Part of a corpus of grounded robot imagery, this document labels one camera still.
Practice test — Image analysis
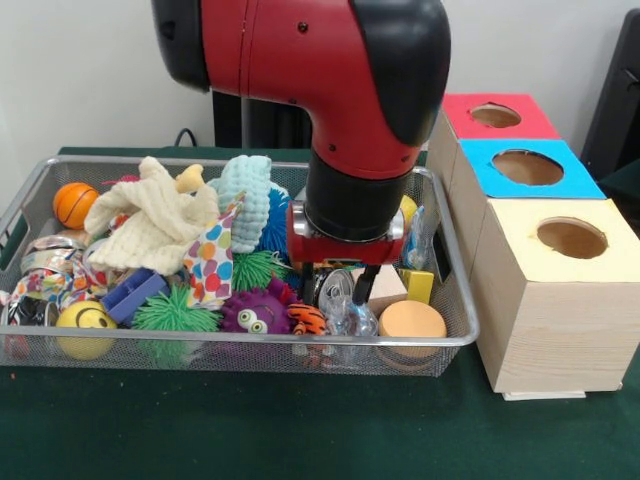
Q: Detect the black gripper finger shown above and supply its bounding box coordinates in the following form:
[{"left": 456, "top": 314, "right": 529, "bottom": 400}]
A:
[
  {"left": 352, "top": 264, "right": 381, "bottom": 306},
  {"left": 300, "top": 262, "right": 316, "bottom": 306}
]

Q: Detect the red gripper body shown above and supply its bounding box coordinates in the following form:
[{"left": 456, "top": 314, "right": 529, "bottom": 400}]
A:
[{"left": 287, "top": 205, "right": 406, "bottom": 266}]

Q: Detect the clear mesh bin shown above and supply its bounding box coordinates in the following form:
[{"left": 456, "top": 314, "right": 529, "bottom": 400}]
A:
[{"left": 0, "top": 155, "right": 481, "bottom": 378}]

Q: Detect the wooden box with three holes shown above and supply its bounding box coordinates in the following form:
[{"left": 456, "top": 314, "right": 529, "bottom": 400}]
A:
[{"left": 428, "top": 93, "right": 640, "bottom": 401}]

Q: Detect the purple spiky ball with eyes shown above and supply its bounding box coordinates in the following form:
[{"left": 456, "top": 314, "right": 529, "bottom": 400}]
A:
[{"left": 220, "top": 280, "right": 299, "bottom": 336}]

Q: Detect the plain yellow ball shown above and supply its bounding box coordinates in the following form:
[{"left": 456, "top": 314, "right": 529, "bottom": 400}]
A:
[{"left": 400, "top": 194, "right": 419, "bottom": 234}]

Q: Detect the polka dot cloth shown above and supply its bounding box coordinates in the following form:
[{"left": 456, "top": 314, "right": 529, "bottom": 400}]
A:
[{"left": 186, "top": 195, "right": 243, "bottom": 311}]

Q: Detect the mint green knitted cloth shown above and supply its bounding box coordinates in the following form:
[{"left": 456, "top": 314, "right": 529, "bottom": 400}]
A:
[{"left": 207, "top": 154, "right": 273, "bottom": 255}]

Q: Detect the green spiky ball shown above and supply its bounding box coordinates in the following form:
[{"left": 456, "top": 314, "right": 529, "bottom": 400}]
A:
[{"left": 133, "top": 284, "right": 223, "bottom": 363}]

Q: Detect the cream knitted cloth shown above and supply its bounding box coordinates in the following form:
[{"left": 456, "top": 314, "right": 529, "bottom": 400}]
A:
[{"left": 83, "top": 156, "right": 221, "bottom": 278}]

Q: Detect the yellow smiley ball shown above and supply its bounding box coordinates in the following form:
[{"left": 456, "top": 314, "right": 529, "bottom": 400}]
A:
[{"left": 57, "top": 301, "right": 119, "bottom": 361}]

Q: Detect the small orange basketball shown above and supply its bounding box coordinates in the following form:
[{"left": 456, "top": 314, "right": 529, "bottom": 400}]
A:
[{"left": 52, "top": 182, "right": 100, "bottom": 230}]

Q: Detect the black chair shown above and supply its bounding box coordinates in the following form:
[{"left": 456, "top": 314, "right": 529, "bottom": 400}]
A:
[{"left": 580, "top": 8, "right": 640, "bottom": 183}]

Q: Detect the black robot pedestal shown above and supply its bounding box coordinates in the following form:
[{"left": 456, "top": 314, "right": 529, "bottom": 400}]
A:
[{"left": 210, "top": 88, "right": 313, "bottom": 151}]

